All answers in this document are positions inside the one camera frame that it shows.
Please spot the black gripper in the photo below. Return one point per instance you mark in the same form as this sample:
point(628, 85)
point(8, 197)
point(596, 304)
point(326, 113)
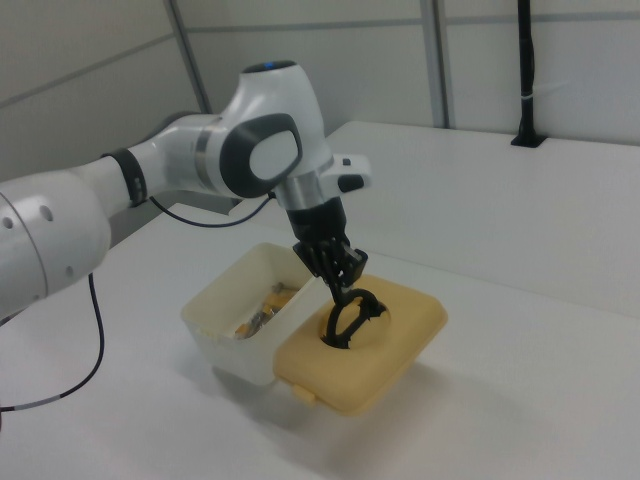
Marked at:
point(320, 222)

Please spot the tan plastic case lid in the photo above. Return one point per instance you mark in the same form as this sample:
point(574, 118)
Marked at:
point(400, 320)

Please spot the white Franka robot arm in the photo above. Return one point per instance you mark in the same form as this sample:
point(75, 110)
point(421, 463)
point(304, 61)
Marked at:
point(50, 230)

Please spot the white plastic tool case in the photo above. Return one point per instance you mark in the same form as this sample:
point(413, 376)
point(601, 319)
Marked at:
point(240, 355)

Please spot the yellow C-clamp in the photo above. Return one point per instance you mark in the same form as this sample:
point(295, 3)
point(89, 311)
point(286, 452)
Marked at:
point(275, 300)

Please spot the clear plastic bag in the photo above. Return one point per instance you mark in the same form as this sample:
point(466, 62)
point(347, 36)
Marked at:
point(250, 320)

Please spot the grey partition post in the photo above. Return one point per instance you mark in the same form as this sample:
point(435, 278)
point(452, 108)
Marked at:
point(442, 60)
point(192, 50)

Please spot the black mount pole with clamp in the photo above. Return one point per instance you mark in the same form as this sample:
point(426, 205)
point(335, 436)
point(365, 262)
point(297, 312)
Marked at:
point(526, 60)

